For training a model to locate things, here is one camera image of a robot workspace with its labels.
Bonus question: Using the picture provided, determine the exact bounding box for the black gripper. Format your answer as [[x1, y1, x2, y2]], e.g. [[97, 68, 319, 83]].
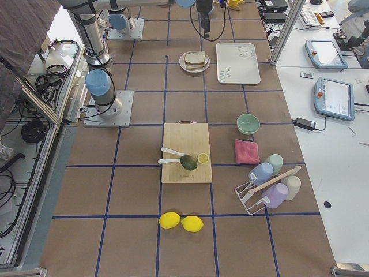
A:
[[195, 0, 213, 33]]

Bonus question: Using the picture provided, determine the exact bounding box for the bread slice from board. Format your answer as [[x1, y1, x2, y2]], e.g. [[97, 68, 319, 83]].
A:
[[184, 51, 206, 65]]

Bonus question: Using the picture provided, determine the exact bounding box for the round cream plate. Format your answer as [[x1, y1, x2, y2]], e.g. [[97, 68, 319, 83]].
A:
[[179, 51, 210, 73]]

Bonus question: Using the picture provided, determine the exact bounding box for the bread slice on plate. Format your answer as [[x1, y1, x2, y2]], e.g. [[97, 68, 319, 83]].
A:
[[185, 55, 209, 70]]

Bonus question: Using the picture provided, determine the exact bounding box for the cream bear serving tray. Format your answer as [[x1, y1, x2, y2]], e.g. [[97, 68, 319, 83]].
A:
[[216, 43, 261, 85]]

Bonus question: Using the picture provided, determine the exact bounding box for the green bowl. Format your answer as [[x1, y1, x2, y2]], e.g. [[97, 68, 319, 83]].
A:
[[236, 113, 260, 135]]

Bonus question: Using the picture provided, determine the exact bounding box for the wooden cutting board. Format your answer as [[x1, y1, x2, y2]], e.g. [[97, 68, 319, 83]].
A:
[[161, 123, 212, 184]]

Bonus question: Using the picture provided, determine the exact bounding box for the teach pendant far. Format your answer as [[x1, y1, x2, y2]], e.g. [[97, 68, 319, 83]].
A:
[[304, 40, 348, 70]]

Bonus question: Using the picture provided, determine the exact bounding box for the teach pendant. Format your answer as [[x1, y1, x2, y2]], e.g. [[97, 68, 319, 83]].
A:
[[313, 77, 355, 121], [304, 40, 348, 70]]

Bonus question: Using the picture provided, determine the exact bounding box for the white plastic fork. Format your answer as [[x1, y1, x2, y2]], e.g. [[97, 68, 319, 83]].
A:
[[160, 147, 187, 156]]

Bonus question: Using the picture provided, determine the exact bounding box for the lemon slice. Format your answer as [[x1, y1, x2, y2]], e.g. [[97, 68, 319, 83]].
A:
[[197, 152, 209, 164]]

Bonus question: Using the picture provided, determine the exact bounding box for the pink cloth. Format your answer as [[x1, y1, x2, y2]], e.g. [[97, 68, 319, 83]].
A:
[[235, 139, 260, 164]]

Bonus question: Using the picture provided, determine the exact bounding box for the avocado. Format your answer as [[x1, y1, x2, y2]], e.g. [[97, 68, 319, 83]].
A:
[[180, 155, 198, 171]]

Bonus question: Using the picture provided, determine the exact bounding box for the black power adapter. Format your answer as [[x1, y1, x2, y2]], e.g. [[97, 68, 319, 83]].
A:
[[292, 117, 316, 131]]

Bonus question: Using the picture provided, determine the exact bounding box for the white plastic spoon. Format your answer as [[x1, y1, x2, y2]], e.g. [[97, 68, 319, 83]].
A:
[[158, 158, 181, 164]]

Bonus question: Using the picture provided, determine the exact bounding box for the teach pendant near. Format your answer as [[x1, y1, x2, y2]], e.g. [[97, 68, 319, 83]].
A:
[[313, 77, 355, 121]]

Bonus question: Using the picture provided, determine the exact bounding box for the green cup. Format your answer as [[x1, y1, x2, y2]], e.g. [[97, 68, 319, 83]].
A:
[[264, 154, 283, 175]]

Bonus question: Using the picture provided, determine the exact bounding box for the blue cup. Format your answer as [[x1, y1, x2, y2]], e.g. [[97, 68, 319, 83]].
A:
[[249, 162, 273, 186]]

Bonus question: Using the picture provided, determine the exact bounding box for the cream cup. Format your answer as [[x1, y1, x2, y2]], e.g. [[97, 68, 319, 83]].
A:
[[281, 175, 301, 201]]

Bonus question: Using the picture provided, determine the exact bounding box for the purple cup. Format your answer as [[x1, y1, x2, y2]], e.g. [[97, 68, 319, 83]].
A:
[[262, 183, 289, 208]]

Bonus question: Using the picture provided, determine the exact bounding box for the yellow lemon left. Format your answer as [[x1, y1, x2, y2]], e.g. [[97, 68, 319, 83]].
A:
[[158, 212, 180, 229]]

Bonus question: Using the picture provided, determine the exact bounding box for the yellow lemon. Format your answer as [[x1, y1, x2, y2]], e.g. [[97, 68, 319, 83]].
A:
[[181, 215, 204, 233], [158, 212, 180, 229]]

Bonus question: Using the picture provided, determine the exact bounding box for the yellow lemon right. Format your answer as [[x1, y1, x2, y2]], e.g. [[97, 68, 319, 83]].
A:
[[181, 215, 204, 233]]

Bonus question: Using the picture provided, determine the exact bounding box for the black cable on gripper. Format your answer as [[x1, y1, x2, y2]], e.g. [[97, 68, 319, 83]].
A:
[[190, 5, 227, 42]]

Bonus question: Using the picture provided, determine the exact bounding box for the aluminium frame post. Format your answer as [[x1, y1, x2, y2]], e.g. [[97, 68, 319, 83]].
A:
[[270, 0, 305, 66]]

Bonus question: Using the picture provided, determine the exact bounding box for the white wire cup rack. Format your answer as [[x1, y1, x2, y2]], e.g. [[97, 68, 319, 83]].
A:
[[235, 166, 301, 215]]

